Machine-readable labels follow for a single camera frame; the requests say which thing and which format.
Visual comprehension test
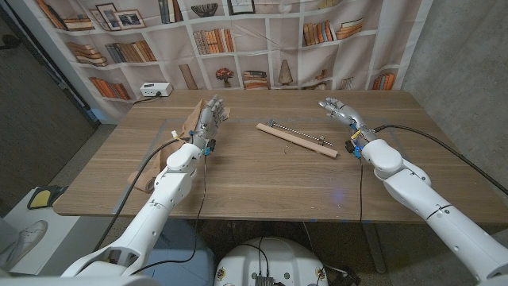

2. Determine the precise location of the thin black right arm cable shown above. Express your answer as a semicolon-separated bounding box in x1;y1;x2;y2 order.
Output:
358;157;364;222

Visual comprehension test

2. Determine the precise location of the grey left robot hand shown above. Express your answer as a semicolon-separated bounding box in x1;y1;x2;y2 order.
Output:
189;94;226;152

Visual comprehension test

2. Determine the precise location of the wooden hanger with metal hook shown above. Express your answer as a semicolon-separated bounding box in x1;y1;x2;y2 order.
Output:
256;118;339;159

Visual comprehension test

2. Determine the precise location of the black torso cable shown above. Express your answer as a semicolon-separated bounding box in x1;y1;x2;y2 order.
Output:
237;237;271;277

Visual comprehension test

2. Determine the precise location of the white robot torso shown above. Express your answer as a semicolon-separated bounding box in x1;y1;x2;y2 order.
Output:
214;237;329;286

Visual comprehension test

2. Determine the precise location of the tan adhesive wrap strip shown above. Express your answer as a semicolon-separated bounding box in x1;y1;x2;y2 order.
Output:
126;98;231;194

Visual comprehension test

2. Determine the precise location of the black power strip cable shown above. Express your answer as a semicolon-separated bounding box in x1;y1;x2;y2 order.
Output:
133;91;163;105

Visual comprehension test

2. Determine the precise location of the white power strip box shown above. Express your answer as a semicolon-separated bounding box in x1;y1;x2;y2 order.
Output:
140;82;174;98

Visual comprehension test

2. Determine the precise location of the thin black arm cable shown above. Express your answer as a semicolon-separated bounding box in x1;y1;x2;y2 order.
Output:
358;157;364;222
129;154;208;276

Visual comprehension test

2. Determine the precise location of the white floor board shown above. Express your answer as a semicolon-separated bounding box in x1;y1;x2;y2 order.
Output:
0;186;80;275

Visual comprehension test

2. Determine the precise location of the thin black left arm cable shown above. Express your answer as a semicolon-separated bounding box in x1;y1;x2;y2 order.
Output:
129;154;208;276

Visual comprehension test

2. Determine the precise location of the black door handle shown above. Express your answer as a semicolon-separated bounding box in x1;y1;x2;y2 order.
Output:
0;34;21;51

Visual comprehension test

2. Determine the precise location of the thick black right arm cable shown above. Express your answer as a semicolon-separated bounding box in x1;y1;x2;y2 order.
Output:
371;124;508;196

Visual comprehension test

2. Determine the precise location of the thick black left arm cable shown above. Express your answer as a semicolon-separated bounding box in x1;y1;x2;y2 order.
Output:
92;137;188;252

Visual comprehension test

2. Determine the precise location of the yellow and black floor pad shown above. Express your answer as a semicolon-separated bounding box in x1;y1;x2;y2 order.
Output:
26;185;67;211

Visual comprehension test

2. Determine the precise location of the person's white shoe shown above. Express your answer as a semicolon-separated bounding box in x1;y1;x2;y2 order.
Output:
0;220;48;271

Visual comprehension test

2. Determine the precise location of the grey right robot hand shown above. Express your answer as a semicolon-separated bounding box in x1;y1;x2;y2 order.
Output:
318;97;378;144

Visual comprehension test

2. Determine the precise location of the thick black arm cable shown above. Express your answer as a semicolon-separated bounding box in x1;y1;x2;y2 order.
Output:
371;124;508;196
92;137;188;252

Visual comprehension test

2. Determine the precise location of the dark grey door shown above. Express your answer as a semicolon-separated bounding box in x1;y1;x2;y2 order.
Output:
0;7;100;203

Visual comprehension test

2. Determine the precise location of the printed bookshelf backdrop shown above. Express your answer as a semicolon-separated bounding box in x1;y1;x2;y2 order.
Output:
7;0;433;120

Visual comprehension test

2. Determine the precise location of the grey metal table leg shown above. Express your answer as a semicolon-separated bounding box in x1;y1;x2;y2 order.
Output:
363;222;388;275

